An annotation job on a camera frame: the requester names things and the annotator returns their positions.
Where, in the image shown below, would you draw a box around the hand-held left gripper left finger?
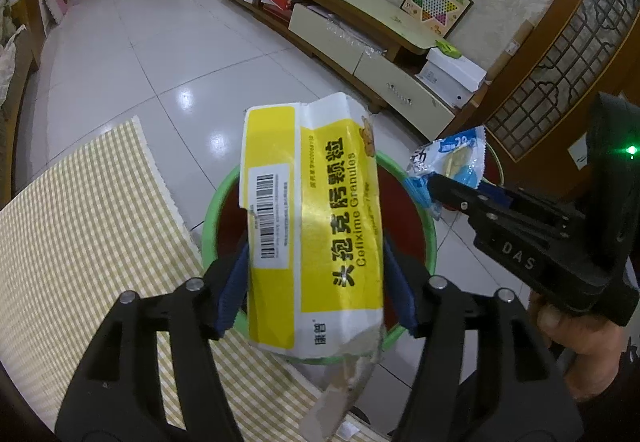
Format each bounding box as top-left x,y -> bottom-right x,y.
54,242 -> 251,442

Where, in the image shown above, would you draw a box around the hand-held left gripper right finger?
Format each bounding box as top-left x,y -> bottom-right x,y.
382,244 -> 587,442

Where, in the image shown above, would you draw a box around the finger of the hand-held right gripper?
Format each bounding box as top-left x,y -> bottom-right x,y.
427,173 -> 507,233
475,184 -> 567,223

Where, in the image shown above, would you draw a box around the blue white snack wrapper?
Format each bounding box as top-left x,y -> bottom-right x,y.
406,126 -> 488,220

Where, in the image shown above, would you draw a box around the red bin with green rim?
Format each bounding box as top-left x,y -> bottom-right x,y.
477,142 -> 503,187
202,149 -> 438,368

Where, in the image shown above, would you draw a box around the yellow white medicine box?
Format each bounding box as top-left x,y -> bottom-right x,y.
240,92 -> 386,365

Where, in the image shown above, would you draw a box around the person's right forearm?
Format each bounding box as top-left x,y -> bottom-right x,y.
550,347 -> 640,442

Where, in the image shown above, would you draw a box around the person's right hand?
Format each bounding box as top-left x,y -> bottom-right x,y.
529,289 -> 633,373

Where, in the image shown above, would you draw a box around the white cardboard box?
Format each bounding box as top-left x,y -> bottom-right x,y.
417,46 -> 488,110

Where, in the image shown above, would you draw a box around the yellow checked tablecloth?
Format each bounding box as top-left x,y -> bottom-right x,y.
0,116 -> 396,442

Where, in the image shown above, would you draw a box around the wooden lattice door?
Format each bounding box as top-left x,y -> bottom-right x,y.
482,0 -> 640,203

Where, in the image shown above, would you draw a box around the star checkers board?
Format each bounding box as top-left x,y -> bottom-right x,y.
400,0 -> 474,36

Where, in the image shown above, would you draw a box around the pink foam mats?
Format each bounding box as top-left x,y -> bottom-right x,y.
42,0 -> 71,25

